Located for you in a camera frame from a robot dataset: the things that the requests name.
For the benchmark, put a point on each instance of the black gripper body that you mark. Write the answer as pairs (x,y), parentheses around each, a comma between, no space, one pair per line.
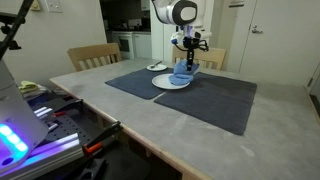
(190,43)

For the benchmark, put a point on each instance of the light wooden slatted chair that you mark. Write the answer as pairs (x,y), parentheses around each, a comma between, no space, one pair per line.
(93,51)
(216,55)

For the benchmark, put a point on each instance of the dark blue woven placemat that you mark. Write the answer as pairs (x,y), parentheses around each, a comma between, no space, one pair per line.
(213,103)
(140,86)

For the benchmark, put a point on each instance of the large white round plate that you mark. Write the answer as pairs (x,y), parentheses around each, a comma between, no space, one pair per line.
(161,81)

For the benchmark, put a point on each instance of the small white round plate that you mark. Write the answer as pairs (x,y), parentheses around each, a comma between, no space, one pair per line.
(160,68)

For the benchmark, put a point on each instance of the silver metal spoon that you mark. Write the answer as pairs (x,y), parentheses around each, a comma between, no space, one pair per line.
(154,66)

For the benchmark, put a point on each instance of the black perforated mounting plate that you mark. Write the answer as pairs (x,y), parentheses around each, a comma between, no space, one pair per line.
(70,128)

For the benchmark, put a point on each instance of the black camera on mount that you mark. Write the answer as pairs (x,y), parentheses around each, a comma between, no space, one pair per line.
(8,18)

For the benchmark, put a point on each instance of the white kitchen stove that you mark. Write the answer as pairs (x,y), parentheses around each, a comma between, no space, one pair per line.
(121,46)

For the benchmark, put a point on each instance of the silver aluminium extrusion rail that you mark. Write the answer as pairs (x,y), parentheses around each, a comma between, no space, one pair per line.
(43,111)
(50,153)

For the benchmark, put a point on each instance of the yellow green cloth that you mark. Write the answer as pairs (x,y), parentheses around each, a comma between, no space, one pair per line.
(28,86)

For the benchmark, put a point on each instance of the small wall sign plate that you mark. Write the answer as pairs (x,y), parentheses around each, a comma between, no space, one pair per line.
(236,3)

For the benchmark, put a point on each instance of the yellowish wall thermostat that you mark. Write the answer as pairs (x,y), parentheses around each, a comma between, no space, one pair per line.
(36,6)

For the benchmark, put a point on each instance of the blue microfibre towel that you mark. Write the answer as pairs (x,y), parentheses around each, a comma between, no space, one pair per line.
(181,75)

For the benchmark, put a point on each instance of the white kitchen cabinet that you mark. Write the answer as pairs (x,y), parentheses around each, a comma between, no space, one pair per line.
(142,46)

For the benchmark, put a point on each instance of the white light switch plate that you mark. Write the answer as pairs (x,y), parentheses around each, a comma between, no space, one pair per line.
(53,5)

